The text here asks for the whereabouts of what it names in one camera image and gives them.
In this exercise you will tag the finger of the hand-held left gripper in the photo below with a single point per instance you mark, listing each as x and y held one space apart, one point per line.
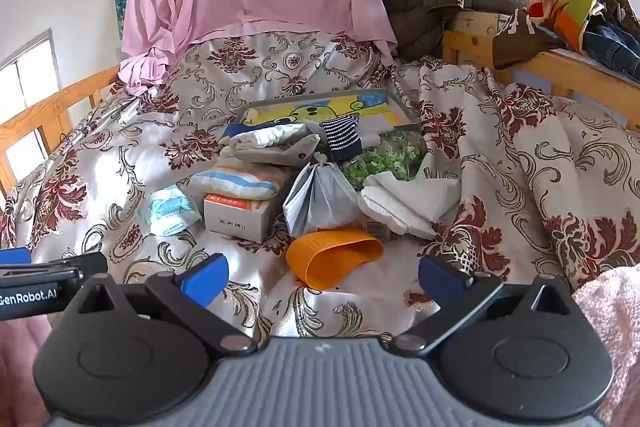
90 264
15 257

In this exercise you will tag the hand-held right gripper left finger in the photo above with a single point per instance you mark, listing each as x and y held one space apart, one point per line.
205 281

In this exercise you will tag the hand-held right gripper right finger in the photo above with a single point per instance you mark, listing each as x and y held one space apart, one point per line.
440 279

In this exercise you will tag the pastel striped towel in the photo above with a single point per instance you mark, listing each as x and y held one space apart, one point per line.
240 182

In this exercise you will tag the beige grey sock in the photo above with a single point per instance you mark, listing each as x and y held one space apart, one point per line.
280 153

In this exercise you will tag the white quilted gauze cloth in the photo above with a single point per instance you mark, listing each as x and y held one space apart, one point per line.
265 137

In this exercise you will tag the grey tray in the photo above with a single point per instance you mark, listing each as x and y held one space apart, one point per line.
407 112

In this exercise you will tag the navy white striped sock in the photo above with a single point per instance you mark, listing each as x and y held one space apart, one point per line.
340 139

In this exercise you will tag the person's left forearm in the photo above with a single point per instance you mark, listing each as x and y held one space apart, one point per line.
17 372

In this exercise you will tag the orange white box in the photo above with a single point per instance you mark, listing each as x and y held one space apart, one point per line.
240 219

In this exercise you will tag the blue white mask packet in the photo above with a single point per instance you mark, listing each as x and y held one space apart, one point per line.
167 212

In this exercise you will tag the bag of green pieces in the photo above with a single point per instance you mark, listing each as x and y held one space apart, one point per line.
385 159

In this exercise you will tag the grey folded mask packet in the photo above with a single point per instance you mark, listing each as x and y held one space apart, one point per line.
320 202

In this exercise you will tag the floral bedspread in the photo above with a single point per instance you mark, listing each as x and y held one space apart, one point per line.
525 167

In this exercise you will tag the white grey sock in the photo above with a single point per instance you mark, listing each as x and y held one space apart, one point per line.
370 134

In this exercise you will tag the window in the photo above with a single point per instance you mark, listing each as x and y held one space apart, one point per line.
25 77

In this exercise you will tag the pink fluffy garment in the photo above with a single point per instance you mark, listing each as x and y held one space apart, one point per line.
615 332

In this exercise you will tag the cartoon print cloth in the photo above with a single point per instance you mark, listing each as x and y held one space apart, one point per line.
300 109

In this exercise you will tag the brown printed cloth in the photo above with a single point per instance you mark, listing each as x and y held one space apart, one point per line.
520 39

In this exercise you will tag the blue jeans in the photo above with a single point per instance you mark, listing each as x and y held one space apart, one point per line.
612 49

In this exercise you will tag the colourful patchwork cloth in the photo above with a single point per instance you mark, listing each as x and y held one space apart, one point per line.
575 7

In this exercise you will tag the wooden side rail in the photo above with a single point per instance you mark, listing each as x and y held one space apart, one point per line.
60 99

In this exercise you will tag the wooden bed frame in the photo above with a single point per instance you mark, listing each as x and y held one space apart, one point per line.
472 29

